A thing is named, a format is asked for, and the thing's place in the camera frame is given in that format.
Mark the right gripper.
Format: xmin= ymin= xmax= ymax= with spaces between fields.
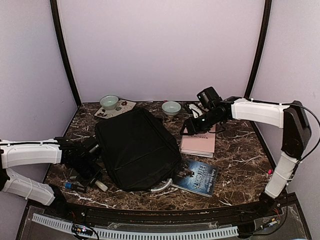
xmin=180 ymin=108 xmax=223 ymax=135

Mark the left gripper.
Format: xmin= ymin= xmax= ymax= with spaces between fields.
xmin=72 ymin=157 xmax=103 ymax=188

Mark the yellow highlighter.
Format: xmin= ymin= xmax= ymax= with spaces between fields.
xmin=95 ymin=180 xmax=108 ymax=192

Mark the black student bag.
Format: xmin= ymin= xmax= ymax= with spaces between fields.
xmin=94 ymin=107 xmax=182 ymax=192

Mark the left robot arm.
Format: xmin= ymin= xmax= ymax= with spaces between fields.
xmin=0 ymin=137 xmax=108 ymax=218

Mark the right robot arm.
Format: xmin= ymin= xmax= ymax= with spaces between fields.
xmin=180 ymin=96 xmax=312 ymax=217

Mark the pink book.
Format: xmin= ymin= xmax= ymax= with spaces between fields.
xmin=180 ymin=125 xmax=216 ymax=158

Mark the blue and black marker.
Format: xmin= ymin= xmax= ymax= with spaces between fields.
xmin=64 ymin=182 xmax=87 ymax=193

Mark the celadon bowl centre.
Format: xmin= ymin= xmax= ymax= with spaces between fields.
xmin=161 ymin=101 xmax=182 ymax=117

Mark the celadon bowl on coaster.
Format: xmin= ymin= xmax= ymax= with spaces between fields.
xmin=99 ymin=95 xmax=119 ymax=111

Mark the dark blue book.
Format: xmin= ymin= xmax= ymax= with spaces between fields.
xmin=171 ymin=159 xmax=219 ymax=198

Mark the floral fabric coaster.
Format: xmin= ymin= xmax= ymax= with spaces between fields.
xmin=94 ymin=99 xmax=137 ymax=119

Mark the small circuit board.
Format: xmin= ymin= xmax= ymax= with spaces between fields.
xmin=71 ymin=224 xmax=93 ymax=236

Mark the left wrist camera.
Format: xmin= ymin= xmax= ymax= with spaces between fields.
xmin=82 ymin=138 xmax=101 ymax=157

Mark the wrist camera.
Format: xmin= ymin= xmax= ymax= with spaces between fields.
xmin=196 ymin=86 xmax=222 ymax=110
xmin=82 ymin=138 xmax=101 ymax=157

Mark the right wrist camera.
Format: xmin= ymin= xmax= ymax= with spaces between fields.
xmin=196 ymin=86 xmax=222 ymax=110

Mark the white slotted cable duct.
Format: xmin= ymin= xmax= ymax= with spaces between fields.
xmin=31 ymin=213 xmax=239 ymax=240

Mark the black front rail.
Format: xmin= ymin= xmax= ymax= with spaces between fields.
xmin=29 ymin=194 xmax=298 ymax=226

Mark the right black frame post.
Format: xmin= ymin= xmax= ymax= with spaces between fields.
xmin=244 ymin=0 xmax=273 ymax=98

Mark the black frame post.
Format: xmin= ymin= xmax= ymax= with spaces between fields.
xmin=244 ymin=0 xmax=273 ymax=98
xmin=49 ymin=0 xmax=82 ymax=108

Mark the left black frame post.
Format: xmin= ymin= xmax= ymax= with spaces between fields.
xmin=49 ymin=0 xmax=82 ymax=108

